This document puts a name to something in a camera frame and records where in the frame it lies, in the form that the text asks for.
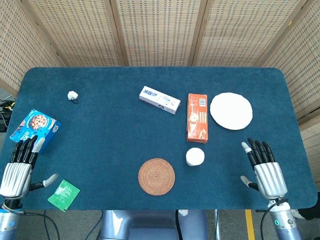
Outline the round woven rattan coaster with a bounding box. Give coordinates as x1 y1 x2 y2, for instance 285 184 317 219
137 157 176 197

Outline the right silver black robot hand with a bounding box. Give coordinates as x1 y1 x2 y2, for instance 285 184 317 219
240 137 288 200

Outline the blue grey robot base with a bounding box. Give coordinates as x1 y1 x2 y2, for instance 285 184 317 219
98 209 209 240

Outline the orange snack box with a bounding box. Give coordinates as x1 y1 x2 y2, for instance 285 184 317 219
185 93 209 144

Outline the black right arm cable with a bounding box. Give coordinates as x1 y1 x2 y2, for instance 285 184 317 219
255 198 288 240

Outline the woven bamboo folding screen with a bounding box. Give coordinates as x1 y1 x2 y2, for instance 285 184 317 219
0 0 320 187

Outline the green sachet packet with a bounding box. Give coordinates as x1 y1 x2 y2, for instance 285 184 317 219
47 179 81 213

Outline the blue table cloth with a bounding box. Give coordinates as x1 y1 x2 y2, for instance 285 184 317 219
0 66 318 211

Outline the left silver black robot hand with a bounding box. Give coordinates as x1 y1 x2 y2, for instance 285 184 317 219
0 135 59 200

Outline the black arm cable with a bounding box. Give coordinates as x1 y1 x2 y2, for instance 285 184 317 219
14 209 62 240
255 198 288 240

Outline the white round paper plate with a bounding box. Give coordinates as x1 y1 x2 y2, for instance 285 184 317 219
209 92 254 131

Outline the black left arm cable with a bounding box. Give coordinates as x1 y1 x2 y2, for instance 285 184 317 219
14 209 62 240

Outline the white toothpaste box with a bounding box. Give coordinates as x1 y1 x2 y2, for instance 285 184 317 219
138 85 182 115

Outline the small white paper cup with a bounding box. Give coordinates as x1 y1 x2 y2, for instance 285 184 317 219
185 147 206 167

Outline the blue cookie box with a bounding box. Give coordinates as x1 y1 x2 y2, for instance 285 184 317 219
9 108 63 154

